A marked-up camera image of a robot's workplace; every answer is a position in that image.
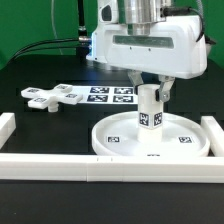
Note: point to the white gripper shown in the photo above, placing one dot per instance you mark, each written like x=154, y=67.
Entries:
x=171, y=49

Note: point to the white round table top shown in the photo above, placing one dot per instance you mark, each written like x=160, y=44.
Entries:
x=177, y=137

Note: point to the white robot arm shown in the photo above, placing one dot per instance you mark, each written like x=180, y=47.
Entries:
x=140, y=15

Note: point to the white marker sheet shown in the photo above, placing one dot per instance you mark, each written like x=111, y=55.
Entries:
x=106, y=95

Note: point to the white right fence bar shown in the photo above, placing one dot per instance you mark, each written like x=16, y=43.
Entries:
x=215, y=134

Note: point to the white fence bar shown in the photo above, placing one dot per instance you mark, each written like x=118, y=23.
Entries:
x=110, y=168
x=7, y=127
x=215, y=134

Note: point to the white cross-shaped table base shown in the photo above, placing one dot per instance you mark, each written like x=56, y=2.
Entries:
x=50, y=99

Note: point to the white left fence bar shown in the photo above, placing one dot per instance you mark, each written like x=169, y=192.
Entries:
x=7, y=127

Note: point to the white front fence bar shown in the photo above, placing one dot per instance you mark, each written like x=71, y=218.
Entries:
x=110, y=168

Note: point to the black upright cable connector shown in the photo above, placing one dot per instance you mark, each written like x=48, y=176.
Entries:
x=82, y=32

